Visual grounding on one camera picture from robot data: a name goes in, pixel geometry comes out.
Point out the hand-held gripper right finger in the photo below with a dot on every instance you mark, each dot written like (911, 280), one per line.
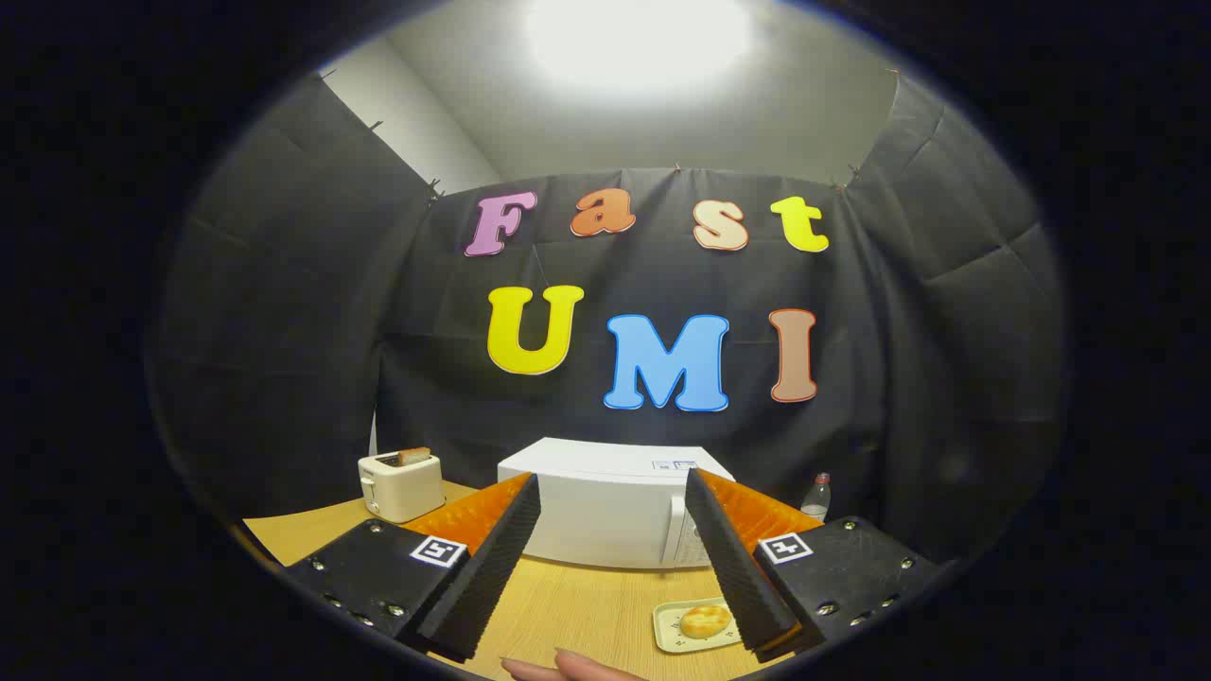
(738, 567)

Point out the cream square plate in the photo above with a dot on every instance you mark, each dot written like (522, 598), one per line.
(667, 636)

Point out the toast slice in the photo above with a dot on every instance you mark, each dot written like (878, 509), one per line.
(414, 456)

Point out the round golden bun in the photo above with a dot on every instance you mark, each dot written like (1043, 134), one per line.
(705, 620)

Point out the white toaster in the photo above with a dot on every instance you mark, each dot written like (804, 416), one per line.
(402, 487)

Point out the clear plastic water bottle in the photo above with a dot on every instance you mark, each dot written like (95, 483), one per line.
(816, 498)

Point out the white microwave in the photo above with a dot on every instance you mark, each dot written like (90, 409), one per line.
(605, 511)

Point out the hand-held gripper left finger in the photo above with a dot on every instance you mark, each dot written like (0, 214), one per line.
(487, 567)

